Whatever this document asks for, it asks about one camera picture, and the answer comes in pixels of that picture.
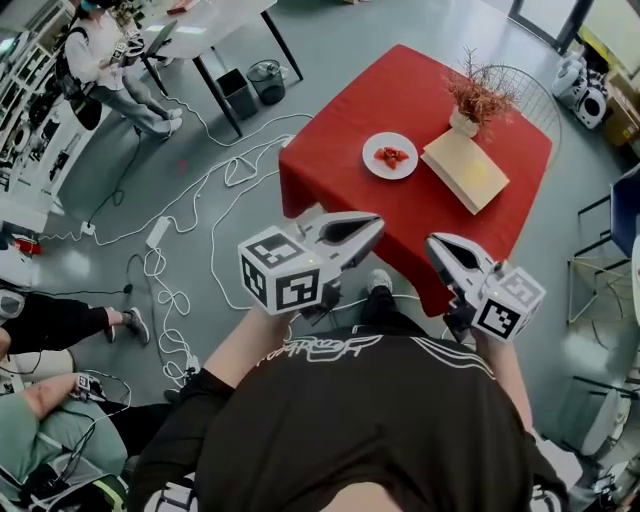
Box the table with red cloth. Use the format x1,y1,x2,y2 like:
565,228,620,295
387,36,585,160
278,43,554,319

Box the dried red plant white vase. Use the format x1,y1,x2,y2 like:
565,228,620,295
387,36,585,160
442,47,522,139

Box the white chair black frame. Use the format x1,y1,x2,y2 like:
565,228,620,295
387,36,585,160
562,374,634,457

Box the gold wire frame stand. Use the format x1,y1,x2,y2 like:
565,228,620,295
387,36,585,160
567,257,637,327

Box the black square bin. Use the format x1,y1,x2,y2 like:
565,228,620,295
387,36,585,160
215,68,260,121

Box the blue chair black frame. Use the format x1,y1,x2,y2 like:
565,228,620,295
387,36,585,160
569,164,640,261

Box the brown cardboard box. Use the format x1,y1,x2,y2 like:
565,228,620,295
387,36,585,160
602,72,640,149

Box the person's left forearm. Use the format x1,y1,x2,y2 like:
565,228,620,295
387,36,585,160
204,304,301,389

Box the person's grey shoe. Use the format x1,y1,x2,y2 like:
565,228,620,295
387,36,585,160
367,268,394,297

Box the white round plate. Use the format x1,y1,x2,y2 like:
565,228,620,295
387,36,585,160
361,131,419,181

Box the white table with black legs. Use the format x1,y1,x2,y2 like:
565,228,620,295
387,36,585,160
142,0,305,139

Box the black mesh waste basket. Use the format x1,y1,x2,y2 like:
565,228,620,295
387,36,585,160
246,58,288,106

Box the person's right forearm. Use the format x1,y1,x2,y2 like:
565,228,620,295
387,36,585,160
472,327,534,434

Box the grey laptop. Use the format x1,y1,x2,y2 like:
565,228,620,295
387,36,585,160
142,19,179,57

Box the white black round device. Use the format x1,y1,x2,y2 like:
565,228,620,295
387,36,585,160
552,51,587,109
573,84,609,130

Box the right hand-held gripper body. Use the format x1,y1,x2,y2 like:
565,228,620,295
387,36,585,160
444,261,548,344

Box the white wire chair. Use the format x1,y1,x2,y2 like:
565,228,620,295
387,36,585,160
472,63,564,167

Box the white round side table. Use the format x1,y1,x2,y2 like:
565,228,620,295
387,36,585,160
630,234,640,326

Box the person's black trousers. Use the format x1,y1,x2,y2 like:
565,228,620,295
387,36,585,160
357,284,429,338

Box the person's black printed t-shirt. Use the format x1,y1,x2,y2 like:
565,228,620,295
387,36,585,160
129,332,571,512

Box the beige hardcover book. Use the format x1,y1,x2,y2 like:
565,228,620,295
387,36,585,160
420,128,511,216

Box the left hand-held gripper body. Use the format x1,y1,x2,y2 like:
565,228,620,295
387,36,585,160
237,213,352,322

